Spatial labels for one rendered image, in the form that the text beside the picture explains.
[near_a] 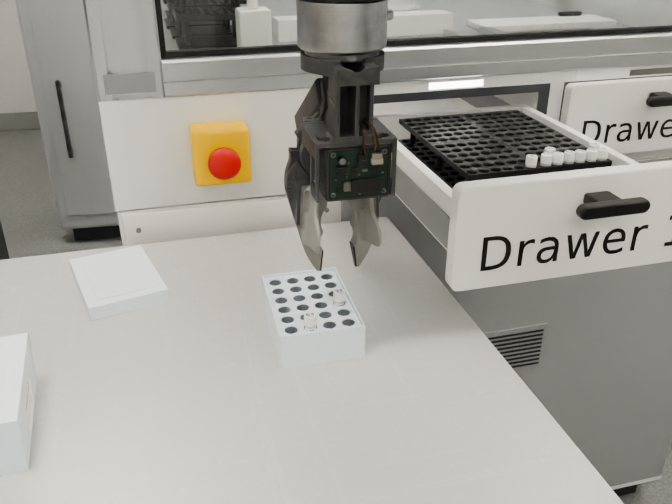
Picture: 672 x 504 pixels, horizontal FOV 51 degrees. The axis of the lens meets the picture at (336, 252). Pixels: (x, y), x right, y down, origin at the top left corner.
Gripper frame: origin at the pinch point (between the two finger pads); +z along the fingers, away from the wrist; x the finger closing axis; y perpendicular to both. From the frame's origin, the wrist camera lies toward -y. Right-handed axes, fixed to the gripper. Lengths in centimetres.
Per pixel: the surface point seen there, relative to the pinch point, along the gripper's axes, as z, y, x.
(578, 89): -7, -28, 42
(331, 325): 6.0, 4.0, -1.4
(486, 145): -5.0, -13.7, 21.9
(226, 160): -3.2, -20.7, -8.6
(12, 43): 39, -351, -92
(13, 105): 72, -352, -98
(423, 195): -2.1, -7.2, 11.7
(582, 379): 47, -30, 54
